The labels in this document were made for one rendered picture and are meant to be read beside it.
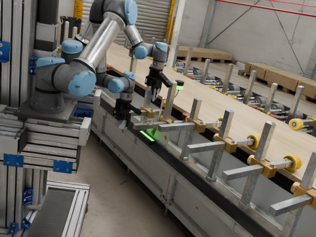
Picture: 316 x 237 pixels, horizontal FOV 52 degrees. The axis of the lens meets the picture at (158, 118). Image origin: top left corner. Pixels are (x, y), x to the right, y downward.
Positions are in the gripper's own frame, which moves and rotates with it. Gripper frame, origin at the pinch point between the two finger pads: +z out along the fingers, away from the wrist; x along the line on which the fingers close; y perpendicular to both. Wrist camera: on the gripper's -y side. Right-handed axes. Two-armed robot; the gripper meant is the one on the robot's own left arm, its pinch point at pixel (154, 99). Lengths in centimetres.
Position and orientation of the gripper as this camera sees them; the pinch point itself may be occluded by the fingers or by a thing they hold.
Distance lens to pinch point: 207.6
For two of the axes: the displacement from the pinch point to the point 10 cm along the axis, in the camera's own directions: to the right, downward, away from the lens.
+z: -1.8, 9.2, 3.4
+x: -5.8, 1.8, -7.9
